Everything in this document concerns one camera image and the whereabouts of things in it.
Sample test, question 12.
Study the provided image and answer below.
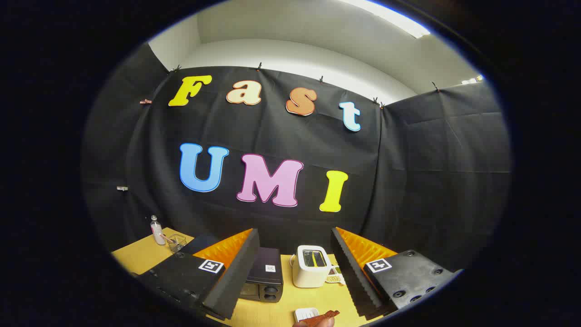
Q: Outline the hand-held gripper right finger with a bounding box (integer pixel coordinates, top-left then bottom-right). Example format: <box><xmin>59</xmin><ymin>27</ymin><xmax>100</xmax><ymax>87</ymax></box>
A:
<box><xmin>331</xmin><ymin>227</ymin><xmax>456</xmax><ymax>320</ymax></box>

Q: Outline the reddish brown steak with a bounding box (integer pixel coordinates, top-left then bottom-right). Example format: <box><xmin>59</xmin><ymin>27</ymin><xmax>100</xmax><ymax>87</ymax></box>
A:
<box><xmin>300</xmin><ymin>310</ymin><xmax>340</xmax><ymax>326</ymax></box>

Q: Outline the white divided seasoning dish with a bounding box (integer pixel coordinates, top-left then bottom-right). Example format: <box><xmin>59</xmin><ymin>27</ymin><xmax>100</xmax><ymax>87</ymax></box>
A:
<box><xmin>326</xmin><ymin>266</ymin><xmax>346</xmax><ymax>285</ymax></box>

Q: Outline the wire mesh basket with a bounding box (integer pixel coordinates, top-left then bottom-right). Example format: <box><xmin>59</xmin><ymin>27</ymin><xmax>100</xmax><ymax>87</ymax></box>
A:
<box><xmin>166</xmin><ymin>234</ymin><xmax>187</xmax><ymax>253</ymax></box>

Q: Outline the black toaster oven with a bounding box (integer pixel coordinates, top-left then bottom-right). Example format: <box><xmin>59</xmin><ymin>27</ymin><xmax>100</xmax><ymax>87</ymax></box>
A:
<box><xmin>180</xmin><ymin>234</ymin><xmax>284</xmax><ymax>303</ymax></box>

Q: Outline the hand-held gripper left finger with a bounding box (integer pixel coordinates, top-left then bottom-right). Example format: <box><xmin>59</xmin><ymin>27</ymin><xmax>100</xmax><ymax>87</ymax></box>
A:
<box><xmin>135</xmin><ymin>228</ymin><xmax>260</xmax><ymax>321</ymax></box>

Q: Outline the clear plastic bottle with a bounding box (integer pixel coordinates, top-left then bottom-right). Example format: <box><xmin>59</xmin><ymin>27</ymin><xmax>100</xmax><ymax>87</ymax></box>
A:
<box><xmin>150</xmin><ymin>215</ymin><xmax>166</xmax><ymax>246</ymax></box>

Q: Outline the white rectangular plate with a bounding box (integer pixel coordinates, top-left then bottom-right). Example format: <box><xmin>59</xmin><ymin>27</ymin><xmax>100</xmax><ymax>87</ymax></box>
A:
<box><xmin>294</xmin><ymin>307</ymin><xmax>320</xmax><ymax>322</ymax></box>

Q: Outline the white bread toaster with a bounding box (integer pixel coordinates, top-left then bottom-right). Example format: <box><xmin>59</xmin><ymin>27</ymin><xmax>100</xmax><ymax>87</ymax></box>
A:
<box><xmin>290</xmin><ymin>245</ymin><xmax>334</xmax><ymax>288</ymax></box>

